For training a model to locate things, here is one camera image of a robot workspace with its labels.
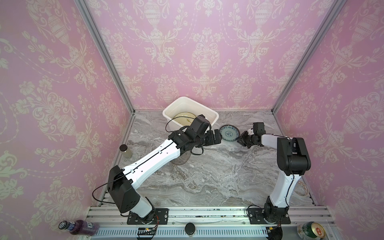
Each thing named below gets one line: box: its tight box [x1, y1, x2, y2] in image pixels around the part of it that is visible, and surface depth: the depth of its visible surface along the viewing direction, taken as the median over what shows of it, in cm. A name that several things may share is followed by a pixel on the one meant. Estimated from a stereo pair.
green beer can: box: [297, 221, 326, 239], surface depth 64 cm
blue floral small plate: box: [219, 124, 241, 142], surface depth 108 cm
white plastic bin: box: [162, 96, 219, 132], surface depth 105 cm
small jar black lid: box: [119, 144, 133, 159], surface depth 91 cm
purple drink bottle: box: [58, 219, 99, 236], surface depth 62 cm
